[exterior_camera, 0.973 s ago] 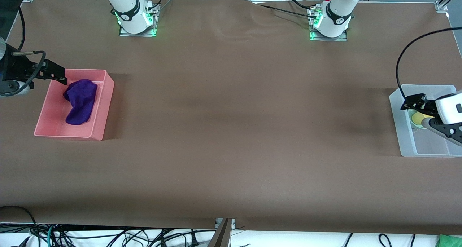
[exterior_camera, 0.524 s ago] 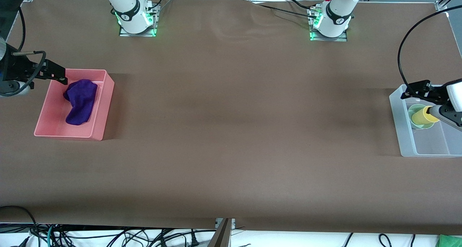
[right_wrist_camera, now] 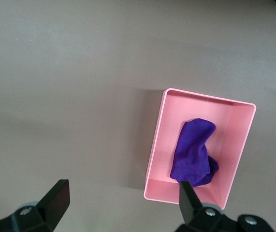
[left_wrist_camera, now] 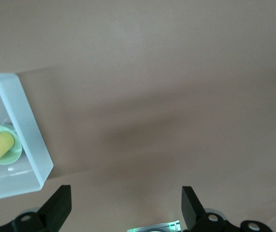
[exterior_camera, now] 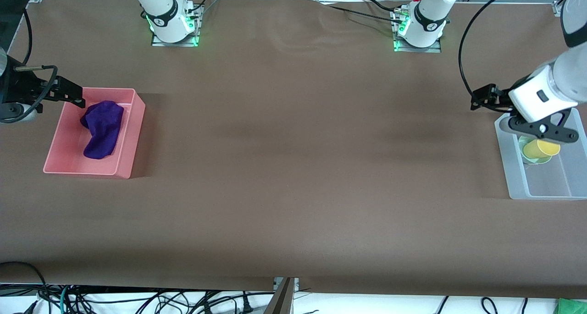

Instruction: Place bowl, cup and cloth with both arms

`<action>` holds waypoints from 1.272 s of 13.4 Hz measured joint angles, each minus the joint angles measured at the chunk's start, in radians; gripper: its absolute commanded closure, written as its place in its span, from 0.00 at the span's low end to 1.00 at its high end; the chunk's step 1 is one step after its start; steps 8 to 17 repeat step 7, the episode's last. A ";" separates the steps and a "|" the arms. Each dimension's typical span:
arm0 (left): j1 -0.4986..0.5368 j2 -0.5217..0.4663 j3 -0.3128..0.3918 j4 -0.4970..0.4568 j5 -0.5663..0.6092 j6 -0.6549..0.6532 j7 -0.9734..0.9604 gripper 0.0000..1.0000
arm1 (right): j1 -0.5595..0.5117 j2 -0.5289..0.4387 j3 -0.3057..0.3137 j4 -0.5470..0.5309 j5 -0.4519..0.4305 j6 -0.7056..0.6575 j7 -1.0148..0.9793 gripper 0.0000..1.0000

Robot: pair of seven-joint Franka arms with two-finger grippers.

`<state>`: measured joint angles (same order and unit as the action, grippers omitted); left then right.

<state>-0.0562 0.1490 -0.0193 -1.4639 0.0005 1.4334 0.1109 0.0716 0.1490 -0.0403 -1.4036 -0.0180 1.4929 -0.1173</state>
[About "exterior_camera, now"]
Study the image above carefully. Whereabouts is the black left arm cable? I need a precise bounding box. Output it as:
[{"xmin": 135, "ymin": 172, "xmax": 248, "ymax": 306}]
[{"xmin": 458, "ymin": 0, "xmax": 529, "ymax": 99}]

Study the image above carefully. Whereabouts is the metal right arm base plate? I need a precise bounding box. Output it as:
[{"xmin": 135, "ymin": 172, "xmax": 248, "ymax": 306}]
[{"xmin": 150, "ymin": 32, "xmax": 201, "ymax": 48}]

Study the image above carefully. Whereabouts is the pink plastic bin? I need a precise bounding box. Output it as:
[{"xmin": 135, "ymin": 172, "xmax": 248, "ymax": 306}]
[{"xmin": 43, "ymin": 88, "xmax": 146, "ymax": 180}]

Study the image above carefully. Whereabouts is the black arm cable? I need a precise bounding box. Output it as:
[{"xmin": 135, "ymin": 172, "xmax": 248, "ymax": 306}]
[
  {"xmin": 0, "ymin": 8, "xmax": 59, "ymax": 121},
  {"xmin": 458, "ymin": 0, "xmax": 529, "ymax": 99}
]

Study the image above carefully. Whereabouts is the green bag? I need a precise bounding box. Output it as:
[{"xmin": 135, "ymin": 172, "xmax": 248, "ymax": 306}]
[{"xmin": 554, "ymin": 297, "xmax": 587, "ymax": 314}]

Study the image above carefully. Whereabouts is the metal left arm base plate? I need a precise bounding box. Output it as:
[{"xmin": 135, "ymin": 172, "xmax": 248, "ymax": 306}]
[{"xmin": 393, "ymin": 9, "xmax": 443, "ymax": 54}]

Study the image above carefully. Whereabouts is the black cable on table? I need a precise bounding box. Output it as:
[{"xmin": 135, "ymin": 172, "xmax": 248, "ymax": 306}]
[
  {"xmin": 321, "ymin": 2, "xmax": 399, "ymax": 24},
  {"xmin": 364, "ymin": 0, "xmax": 400, "ymax": 12}
]

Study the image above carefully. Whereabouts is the yellow cup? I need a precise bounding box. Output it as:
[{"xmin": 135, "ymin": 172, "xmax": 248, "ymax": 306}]
[{"xmin": 523, "ymin": 139, "xmax": 561, "ymax": 160}]

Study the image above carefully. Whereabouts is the teal cable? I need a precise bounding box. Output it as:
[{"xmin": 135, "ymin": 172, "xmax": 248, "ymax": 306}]
[{"xmin": 58, "ymin": 284, "xmax": 71, "ymax": 314}]

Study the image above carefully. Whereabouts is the metal table leg profile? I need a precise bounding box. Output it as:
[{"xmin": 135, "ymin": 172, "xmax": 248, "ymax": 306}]
[{"xmin": 264, "ymin": 277, "xmax": 299, "ymax": 314}]

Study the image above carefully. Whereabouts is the purple cloth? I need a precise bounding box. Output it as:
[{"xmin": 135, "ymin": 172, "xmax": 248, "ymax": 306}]
[{"xmin": 80, "ymin": 100, "xmax": 125, "ymax": 160}]

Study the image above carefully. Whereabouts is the clear plastic bin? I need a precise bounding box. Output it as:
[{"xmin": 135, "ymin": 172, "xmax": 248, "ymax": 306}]
[{"xmin": 494, "ymin": 108, "xmax": 587, "ymax": 200}]

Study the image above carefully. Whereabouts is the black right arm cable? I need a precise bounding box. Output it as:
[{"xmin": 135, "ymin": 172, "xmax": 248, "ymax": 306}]
[{"xmin": 0, "ymin": 8, "xmax": 59, "ymax": 121}]

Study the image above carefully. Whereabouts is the light green bowl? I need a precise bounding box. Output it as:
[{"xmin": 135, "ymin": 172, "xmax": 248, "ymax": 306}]
[{"xmin": 517, "ymin": 136, "xmax": 554, "ymax": 165}]

